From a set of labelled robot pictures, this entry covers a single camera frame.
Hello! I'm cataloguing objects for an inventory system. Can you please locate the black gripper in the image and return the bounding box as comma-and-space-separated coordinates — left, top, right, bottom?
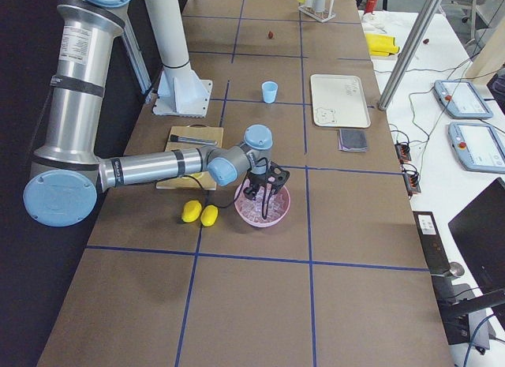
243, 171, 273, 220

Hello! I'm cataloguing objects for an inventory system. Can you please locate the clear ice cubes pile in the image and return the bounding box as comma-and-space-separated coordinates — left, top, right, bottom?
238, 187, 289, 223

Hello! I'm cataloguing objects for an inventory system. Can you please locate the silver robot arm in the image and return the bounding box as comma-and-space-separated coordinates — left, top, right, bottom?
23, 0, 273, 227

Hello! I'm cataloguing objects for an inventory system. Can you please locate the light blue plastic cup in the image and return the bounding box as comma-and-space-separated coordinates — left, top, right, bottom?
261, 81, 279, 104

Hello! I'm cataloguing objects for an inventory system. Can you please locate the grey cup on rack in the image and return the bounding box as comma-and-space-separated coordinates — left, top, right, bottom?
312, 0, 326, 13

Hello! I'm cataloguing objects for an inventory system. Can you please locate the pink bowl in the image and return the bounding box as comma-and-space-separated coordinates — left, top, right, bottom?
234, 182, 292, 230

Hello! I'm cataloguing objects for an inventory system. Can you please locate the yellow lemon lower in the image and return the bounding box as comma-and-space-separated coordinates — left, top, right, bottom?
200, 204, 219, 227

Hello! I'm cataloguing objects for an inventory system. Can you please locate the yellow lemon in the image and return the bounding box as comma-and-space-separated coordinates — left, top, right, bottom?
181, 200, 203, 223
200, 204, 219, 227

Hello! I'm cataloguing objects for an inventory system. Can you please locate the yellow lemon upper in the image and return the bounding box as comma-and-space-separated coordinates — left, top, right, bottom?
181, 200, 203, 223

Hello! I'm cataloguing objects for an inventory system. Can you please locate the wooden cutting board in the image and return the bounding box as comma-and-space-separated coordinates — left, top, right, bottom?
156, 125, 223, 190

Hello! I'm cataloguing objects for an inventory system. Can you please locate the grey folded cloth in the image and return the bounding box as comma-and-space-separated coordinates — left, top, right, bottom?
339, 129, 368, 152

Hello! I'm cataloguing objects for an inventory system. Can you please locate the cream bear tray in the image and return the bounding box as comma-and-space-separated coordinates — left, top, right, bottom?
310, 74, 371, 129

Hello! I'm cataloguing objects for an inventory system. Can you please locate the orange connector block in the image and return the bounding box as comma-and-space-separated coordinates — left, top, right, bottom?
395, 143, 412, 163
402, 163, 421, 197

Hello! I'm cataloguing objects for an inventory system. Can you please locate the yellow folded cloth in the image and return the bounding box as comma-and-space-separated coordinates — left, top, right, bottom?
365, 33, 400, 57

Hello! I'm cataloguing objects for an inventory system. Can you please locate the teach pendant far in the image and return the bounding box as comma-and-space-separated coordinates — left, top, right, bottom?
433, 80, 493, 120

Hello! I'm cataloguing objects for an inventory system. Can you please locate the teach pendant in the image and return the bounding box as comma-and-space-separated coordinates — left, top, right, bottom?
447, 122, 504, 174
433, 80, 493, 120

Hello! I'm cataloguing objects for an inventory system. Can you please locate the teach pendant near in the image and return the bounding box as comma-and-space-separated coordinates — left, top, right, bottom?
447, 122, 504, 174

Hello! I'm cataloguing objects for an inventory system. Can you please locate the black laptop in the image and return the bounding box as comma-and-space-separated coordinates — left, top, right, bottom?
448, 178, 505, 292

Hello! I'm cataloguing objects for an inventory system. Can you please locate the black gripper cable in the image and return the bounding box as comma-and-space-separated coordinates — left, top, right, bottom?
183, 157, 269, 209

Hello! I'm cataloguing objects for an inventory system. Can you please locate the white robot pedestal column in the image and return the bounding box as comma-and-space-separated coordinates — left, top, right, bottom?
144, 0, 213, 118

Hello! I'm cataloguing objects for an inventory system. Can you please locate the aluminium frame post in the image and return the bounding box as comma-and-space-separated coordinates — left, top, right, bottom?
377, 0, 442, 110

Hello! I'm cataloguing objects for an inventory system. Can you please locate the white wire cup rack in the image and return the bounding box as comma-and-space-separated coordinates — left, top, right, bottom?
297, 0, 335, 23

